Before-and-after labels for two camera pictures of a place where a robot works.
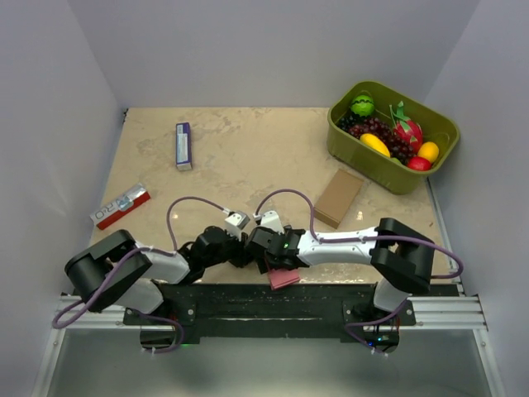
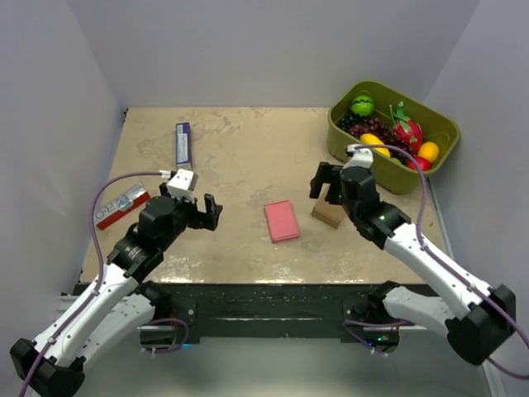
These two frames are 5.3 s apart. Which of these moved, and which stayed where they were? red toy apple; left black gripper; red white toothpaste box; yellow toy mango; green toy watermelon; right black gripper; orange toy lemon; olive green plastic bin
Moved: left black gripper; right black gripper
Stayed: yellow toy mango; red toy apple; olive green plastic bin; orange toy lemon; green toy watermelon; red white toothpaste box
